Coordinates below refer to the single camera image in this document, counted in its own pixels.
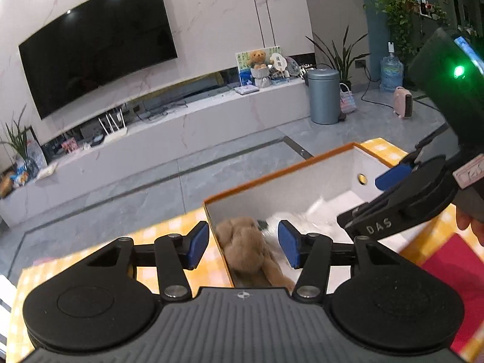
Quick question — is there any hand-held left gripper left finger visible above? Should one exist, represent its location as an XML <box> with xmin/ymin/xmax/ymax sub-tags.
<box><xmin>77</xmin><ymin>221</ymin><xmax>210</xmax><ymax>300</ymax></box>

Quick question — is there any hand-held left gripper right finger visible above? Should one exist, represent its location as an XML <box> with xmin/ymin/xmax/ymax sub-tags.
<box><xmin>278</xmin><ymin>219</ymin><xmax>413</xmax><ymax>300</ymax></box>

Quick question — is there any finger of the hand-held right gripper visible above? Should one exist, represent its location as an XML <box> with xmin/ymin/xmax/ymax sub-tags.
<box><xmin>375</xmin><ymin>129</ymin><xmax>460</xmax><ymax>193</ymax></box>
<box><xmin>336</xmin><ymin>191</ymin><xmax>430</xmax><ymax>243</ymax></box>

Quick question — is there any clear plastic bag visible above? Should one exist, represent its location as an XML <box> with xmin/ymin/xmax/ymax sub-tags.
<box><xmin>256</xmin><ymin>195</ymin><xmax>358</xmax><ymax>240</ymax></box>

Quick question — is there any brown plush toy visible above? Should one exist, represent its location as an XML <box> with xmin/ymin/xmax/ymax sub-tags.
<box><xmin>215</xmin><ymin>216</ymin><xmax>297</xmax><ymax>292</ymax></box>

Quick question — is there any orange cardboard box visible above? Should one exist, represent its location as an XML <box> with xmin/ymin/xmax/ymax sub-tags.
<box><xmin>203</xmin><ymin>142</ymin><xmax>407</xmax><ymax>296</ymax></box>

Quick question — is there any person's right hand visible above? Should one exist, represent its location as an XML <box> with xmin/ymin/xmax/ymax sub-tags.
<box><xmin>456</xmin><ymin>203</ymin><xmax>484</xmax><ymax>249</ymax></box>

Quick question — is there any blue water jug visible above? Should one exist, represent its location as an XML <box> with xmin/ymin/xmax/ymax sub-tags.
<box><xmin>379</xmin><ymin>41</ymin><xmax>404</xmax><ymax>93</ymax></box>

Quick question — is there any pink space heater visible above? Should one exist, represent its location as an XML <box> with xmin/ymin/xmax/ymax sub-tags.
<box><xmin>393</xmin><ymin>86</ymin><xmax>415</xmax><ymax>119</ymax></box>

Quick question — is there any leafy green pothos plant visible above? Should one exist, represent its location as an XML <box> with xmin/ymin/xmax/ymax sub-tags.
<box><xmin>374</xmin><ymin>0</ymin><xmax>450</xmax><ymax>58</ymax></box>

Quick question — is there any red mat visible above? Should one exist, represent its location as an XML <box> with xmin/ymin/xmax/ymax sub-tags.
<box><xmin>400</xmin><ymin>234</ymin><xmax>484</xmax><ymax>361</ymax></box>

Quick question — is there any pastel woven basket bag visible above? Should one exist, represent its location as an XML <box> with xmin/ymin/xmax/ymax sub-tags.
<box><xmin>339</xmin><ymin>83</ymin><xmax>357</xmax><ymax>115</ymax></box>

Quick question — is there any long-leaved potted plant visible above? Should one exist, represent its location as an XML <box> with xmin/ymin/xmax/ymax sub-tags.
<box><xmin>306</xmin><ymin>25</ymin><xmax>371</xmax><ymax>92</ymax></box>

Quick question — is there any grey metal trash can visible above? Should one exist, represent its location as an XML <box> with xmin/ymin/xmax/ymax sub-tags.
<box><xmin>306</xmin><ymin>69</ymin><xmax>343</xmax><ymax>126</ymax></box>

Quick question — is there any white marble television console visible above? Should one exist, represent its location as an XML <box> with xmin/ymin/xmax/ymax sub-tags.
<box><xmin>0</xmin><ymin>77</ymin><xmax>315</xmax><ymax>231</ymax></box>

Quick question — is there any white wifi router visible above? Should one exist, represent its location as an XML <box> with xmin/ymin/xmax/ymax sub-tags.
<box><xmin>97</xmin><ymin>108</ymin><xmax>129</xmax><ymax>143</ymax></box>

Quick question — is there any grey decorative stone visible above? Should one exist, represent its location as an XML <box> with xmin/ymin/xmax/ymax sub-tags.
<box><xmin>283</xmin><ymin>57</ymin><xmax>302</xmax><ymax>80</ymax></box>

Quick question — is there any yellow checked tablecloth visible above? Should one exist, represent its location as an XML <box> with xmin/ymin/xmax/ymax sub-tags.
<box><xmin>11</xmin><ymin>136</ymin><xmax>484</xmax><ymax>363</ymax></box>

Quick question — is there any white round hand fan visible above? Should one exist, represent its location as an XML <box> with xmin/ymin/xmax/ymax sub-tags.
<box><xmin>269</xmin><ymin>54</ymin><xmax>288</xmax><ymax>77</ymax></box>

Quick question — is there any white folded cloth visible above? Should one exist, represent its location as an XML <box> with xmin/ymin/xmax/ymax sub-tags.
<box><xmin>35</xmin><ymin>161</ymin><xmax>58</xmax><ymax>181</ymax></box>

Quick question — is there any brown teddy bear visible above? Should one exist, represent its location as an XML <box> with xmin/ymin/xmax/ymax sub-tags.
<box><xmin>247</xmin><ymin>50</ymin><xmax>271</xmax><ymax>87</ymax></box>

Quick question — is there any green and blue picture board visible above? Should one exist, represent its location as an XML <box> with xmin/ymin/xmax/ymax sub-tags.
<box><xmin>235</xmin><ymin>45</ymin><xmax>282</xmax><ymax>86</ymax></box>

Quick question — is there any orange snack bag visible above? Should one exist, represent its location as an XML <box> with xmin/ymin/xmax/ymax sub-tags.
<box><xmin>0</xmin><ymin>170</ymin><xmax>31</xmax><ymax>198</ymax></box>

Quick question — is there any thin-leaved plant in vase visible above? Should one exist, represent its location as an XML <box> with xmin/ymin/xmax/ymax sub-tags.
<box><xmin>0</xmin><ymin>105</ymin><xmax>39</xmax><ymax>179</ymax></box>

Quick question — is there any black flat television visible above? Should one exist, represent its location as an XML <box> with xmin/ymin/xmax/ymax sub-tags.
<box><xmin>18</xmin><ymin>0</ymin><xmax>178</xmax><ymax>119</ymax></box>

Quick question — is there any black floor cable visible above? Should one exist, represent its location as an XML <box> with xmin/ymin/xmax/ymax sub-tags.
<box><xmin>361</xmin><ymin>64</ymin><xmax>396</xmax><ymax>109</ymax></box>

